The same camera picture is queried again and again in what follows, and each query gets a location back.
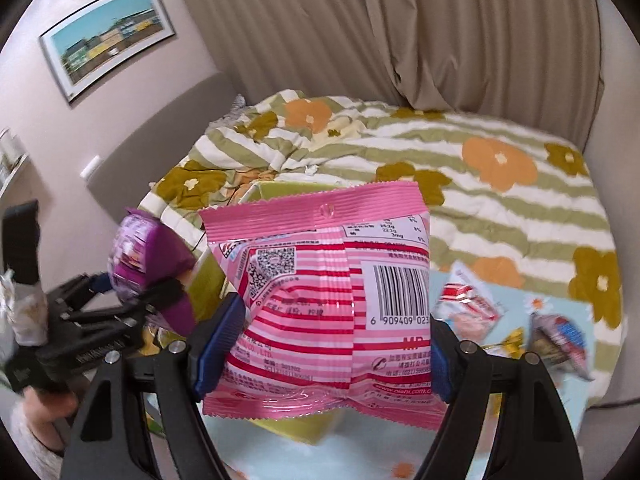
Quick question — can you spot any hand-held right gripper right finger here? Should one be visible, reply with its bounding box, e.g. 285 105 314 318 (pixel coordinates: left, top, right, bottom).
416 319 587 480

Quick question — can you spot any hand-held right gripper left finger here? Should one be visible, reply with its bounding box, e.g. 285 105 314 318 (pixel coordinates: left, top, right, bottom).
60 292 247 480

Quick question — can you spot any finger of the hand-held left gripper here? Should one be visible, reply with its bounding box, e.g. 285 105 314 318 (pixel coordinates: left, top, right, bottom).
131 277 187 313
47 271 115 311

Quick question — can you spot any purple snack packet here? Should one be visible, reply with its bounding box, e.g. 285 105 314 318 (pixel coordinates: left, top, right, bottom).
107 207 198 336

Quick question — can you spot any pink striped snack packet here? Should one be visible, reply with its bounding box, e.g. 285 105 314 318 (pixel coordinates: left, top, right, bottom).
199 180 453 432

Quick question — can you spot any green cardboard box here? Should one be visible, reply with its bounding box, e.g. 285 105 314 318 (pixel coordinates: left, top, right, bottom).
140 180 351 448

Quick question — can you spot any person's left forearm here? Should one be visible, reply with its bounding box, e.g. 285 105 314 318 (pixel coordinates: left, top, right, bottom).
6 400 71 480

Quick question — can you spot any person's left hand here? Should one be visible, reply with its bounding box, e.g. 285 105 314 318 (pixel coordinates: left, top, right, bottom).
22 386 82 427

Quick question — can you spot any crumpled white plastic bag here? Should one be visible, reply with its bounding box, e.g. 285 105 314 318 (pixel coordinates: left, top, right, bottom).
0 269 48 348

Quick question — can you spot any red and white snack packet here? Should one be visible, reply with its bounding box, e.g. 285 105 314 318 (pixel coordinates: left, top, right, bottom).
434 261 506 341

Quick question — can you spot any gold candy wrapper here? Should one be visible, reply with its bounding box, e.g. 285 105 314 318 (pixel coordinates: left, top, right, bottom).
482 327 528 361

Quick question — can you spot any daisy print tablecloth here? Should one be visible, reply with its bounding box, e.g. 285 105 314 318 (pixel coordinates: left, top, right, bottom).
145 270 598 480

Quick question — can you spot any dark snack packet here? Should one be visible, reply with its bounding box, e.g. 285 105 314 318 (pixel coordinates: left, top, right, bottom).
529 312 596 382

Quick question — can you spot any floral striped blanket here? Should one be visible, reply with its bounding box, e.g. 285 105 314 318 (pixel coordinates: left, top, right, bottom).
136 89 628 408

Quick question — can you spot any beige curtain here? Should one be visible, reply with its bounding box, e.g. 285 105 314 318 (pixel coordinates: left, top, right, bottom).
172 0 608 146

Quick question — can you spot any white wall shelf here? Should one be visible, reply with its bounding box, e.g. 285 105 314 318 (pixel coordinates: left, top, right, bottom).
0 127 31 198

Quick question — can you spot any framed wall picture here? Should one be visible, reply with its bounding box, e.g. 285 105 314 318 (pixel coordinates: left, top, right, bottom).
39 0 177 106

